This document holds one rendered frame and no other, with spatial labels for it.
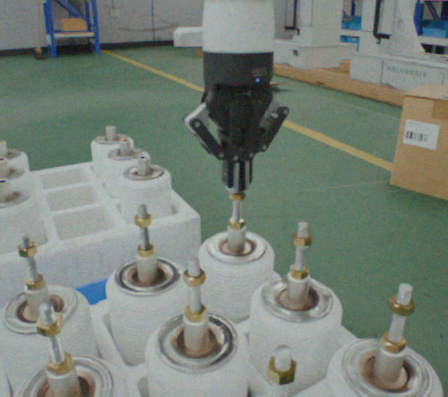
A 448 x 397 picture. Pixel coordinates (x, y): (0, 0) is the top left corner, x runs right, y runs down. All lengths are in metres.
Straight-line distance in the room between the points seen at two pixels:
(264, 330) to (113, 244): 0.37
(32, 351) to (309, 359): 0.27
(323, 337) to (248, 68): 0.27
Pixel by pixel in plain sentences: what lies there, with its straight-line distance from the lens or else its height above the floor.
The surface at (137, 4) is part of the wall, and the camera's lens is 6.58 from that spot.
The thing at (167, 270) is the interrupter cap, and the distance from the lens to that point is 0.49.
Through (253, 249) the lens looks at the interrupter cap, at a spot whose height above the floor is 0.25.
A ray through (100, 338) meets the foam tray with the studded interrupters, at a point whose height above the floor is 0.18.
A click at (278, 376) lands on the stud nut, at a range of 0.28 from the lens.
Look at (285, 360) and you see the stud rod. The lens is 0.27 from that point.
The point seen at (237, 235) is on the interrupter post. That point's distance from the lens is 0.51.
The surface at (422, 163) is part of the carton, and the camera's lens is 1.40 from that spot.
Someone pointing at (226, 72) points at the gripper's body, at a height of 0.47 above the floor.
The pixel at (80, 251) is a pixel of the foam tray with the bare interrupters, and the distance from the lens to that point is 0.72.
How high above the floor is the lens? 0.53
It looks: 22 degrees down
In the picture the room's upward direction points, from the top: straight up
